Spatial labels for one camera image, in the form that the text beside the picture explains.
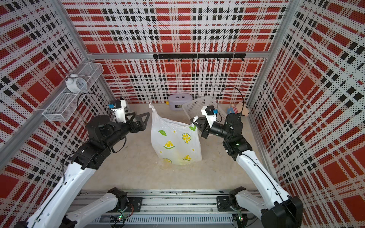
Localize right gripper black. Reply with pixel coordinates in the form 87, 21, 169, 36
191, 117, 232, 141

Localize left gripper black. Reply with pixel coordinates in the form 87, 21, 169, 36
104, 112, 150, 149

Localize white plastic bag lemon print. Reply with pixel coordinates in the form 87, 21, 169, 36
149, 104, 202, 165

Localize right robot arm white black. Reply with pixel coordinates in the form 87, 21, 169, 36
191, 114, 303, 228

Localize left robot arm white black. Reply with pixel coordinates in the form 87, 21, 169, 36
16, 113, 150, 228

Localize grey husky plush toy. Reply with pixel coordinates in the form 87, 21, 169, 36
120, 97, 133, 114

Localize white plastic basket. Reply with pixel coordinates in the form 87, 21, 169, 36
182, 97, 227, 124

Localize purple plastic stool toy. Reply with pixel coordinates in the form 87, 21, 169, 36
167, 94, 193, 111

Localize pink pig plush toy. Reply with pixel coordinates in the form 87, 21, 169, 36
227, 102, 250, 116

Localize white alarm clock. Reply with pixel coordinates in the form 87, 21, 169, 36
65, 74, 87, 94

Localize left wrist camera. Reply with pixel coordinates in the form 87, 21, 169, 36
108, 100, 127, 123

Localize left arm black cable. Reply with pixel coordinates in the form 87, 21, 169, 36
76, 92, 110, 115

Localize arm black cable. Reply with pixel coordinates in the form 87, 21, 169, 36
76, 92, 110, 115
216, 85, 246, 115

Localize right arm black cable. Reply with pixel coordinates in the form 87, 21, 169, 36
216, 85, 246, 115

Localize white wire mesh shelf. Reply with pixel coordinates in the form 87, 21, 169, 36
43, 62, 104, 122

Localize black wall hook rail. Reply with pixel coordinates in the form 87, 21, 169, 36
153, 53, 247, 60

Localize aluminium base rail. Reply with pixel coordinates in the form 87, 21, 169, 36
61, 188, 297, 226

